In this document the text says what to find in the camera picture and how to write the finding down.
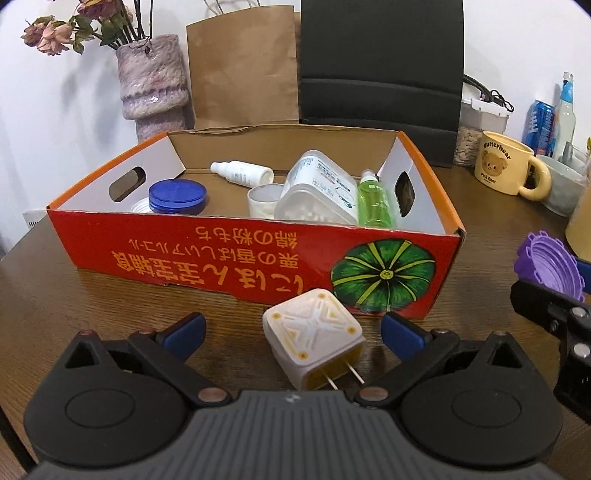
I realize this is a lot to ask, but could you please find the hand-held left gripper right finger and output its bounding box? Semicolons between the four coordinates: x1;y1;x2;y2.
353;311;525;409

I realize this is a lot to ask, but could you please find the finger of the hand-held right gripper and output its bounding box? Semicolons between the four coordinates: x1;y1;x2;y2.
570;256;591;294
510;277;591;365

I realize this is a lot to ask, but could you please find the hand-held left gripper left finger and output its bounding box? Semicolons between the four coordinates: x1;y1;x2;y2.
65;312;233;408

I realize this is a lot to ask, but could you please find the purple scalloped bottle cap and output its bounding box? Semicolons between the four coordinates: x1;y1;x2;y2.
515;230;586;303

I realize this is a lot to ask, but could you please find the red cardboard box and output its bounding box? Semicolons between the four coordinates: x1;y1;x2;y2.
46;124;466;320

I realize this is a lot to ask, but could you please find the white and yellow plug charger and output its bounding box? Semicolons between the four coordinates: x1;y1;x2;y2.
262;288;368;392

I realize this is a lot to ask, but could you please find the green spray bottle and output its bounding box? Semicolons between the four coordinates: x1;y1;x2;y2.
357;169;398;228

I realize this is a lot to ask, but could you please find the blue round jar lid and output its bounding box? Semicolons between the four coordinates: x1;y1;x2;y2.
148;178;207;215

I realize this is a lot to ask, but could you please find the tall white cup cap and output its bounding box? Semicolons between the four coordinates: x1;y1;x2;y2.
247;183;286;220

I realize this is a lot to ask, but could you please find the clear bottle with white beads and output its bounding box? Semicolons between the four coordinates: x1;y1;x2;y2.
274;150;360;227

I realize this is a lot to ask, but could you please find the small white bottle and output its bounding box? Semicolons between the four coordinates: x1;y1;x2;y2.
210;160;274;188

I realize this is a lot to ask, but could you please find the yellow thermos jug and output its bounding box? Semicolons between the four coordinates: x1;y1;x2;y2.
564;185;591;250

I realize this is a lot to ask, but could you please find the grey ceramic mug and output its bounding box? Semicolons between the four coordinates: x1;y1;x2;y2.
536;154;587;217

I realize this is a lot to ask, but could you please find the yellow bear mug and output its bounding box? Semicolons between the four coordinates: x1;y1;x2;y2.
474;130;553;200

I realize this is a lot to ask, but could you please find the blue drink can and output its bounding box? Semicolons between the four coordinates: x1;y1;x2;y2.
523;99;556;157

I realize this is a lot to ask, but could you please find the clear soda bottle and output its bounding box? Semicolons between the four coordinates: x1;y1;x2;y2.
551;71;578;161

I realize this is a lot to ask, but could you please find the clear container of seeds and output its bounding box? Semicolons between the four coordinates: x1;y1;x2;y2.
453;97;511;168

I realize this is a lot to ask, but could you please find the pink mottled vase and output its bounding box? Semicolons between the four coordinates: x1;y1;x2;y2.
115;34;191;144

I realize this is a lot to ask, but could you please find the black paper bag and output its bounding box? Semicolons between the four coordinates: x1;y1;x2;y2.
300;0;465;168

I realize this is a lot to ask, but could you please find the brown paper bag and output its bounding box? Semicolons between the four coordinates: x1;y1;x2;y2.
186;0;302;131

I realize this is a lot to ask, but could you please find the dried rose bouquet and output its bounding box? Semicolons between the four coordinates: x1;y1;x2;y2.
22;0;153;56

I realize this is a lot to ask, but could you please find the black cable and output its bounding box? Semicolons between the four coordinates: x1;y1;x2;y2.
463;74;515;113

